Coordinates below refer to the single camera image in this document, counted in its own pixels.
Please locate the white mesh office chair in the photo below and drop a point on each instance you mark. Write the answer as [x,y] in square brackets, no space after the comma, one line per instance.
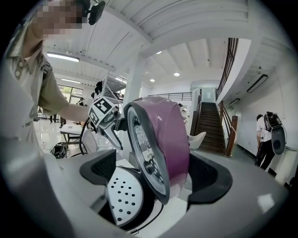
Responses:
[89,141]

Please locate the black pendant lamp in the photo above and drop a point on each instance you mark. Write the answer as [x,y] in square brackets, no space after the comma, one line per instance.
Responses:
[257,83]

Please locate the white side table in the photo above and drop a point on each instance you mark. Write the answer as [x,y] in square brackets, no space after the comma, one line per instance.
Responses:
[69,130]

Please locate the white square table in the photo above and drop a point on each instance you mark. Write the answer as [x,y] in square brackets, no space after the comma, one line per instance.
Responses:
[123,162]

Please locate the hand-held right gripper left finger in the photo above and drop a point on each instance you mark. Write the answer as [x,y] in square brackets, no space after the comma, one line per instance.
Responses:
[76,186]

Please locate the white shell chair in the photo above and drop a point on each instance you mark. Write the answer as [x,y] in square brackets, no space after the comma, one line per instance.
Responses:
[198,139]

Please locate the person's beige overshirt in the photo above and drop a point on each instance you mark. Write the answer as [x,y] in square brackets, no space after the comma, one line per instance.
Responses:
[51,93]

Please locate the person's left forearm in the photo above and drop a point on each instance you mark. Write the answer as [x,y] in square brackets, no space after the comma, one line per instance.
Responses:
[76,114]

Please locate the black head camera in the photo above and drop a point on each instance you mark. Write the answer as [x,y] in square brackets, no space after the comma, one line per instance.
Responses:
[96,11]

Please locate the purple rice cooker lid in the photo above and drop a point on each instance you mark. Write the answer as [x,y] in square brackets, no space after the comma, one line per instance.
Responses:
[167,139]

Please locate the white metal shelf rack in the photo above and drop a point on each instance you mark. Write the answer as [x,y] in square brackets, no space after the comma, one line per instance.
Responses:
[111,90]

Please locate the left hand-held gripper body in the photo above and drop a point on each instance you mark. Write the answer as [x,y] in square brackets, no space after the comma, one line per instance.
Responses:
[101,109]

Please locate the person's white printed t-shirt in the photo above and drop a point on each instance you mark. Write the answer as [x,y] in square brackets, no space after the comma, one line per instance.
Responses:
[14,116]

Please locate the long ceiling tube light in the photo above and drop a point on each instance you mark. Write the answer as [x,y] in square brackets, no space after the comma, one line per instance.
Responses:
[62,57]

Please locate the person's head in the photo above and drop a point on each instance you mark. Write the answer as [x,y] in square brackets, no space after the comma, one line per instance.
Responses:
[58,18]

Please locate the white perforated steamer tray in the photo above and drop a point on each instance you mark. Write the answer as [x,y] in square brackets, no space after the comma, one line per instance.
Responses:
[125,195]

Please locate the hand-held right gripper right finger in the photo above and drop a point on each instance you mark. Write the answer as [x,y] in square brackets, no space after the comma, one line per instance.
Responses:
[244,209]

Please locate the dark wooden staircase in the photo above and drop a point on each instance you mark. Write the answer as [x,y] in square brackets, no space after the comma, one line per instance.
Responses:
[209,127]

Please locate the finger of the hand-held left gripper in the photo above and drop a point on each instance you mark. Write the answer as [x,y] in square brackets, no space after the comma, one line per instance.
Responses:
[114,139]
[121,124]

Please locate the black balcony railing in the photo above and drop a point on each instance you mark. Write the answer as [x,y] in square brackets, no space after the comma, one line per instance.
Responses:
[170,95]

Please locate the black stair railing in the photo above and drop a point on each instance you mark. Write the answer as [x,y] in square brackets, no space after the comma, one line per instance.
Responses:
[229,67]

